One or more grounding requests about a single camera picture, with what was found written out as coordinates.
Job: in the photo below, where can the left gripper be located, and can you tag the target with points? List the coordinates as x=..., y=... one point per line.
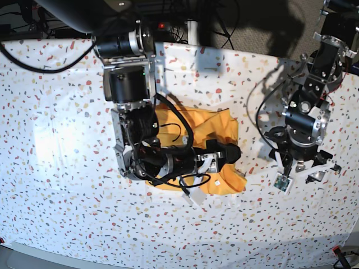
x=312, y=170

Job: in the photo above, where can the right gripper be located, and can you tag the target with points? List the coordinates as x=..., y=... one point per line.
x=207, y=160

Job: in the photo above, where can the yellow T-shirt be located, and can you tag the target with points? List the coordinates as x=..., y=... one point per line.
x=206, y=125

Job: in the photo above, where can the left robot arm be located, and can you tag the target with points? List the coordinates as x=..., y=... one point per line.
x=305, y=92

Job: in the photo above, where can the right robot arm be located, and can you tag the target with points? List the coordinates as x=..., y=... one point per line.
x=125, y=45

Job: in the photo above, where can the red clamp at table edge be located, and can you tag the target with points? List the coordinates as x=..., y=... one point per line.
x=341, y=259

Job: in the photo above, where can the terrazzo patterned table cloth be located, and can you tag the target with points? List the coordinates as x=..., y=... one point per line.
x=61, y=191

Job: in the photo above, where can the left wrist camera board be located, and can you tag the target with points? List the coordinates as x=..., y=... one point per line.
x=283, y=183

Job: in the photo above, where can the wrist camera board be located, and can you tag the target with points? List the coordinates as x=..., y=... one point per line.
x=283, y=183
x=194, y=196

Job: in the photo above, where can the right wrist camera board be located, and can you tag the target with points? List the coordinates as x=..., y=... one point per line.
x=194, y=196

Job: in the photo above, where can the white metal post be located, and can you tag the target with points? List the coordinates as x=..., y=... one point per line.
x=192, y=33

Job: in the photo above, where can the power strip with red switch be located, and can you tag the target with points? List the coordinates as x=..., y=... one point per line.
x=164, y=27

